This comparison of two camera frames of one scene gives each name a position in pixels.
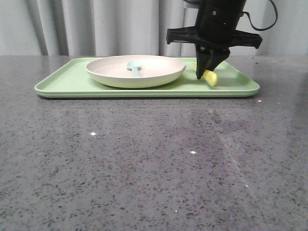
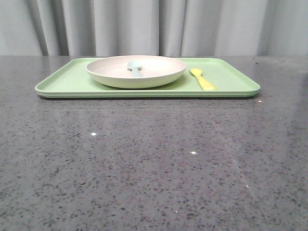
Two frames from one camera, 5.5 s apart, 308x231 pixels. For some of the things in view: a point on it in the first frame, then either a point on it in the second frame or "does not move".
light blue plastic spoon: x=134 y=66 does not move
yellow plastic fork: x=211 y=77 → x=205 y=84
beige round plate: x=156 y=70 does not move
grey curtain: x=137 y=28 does not move
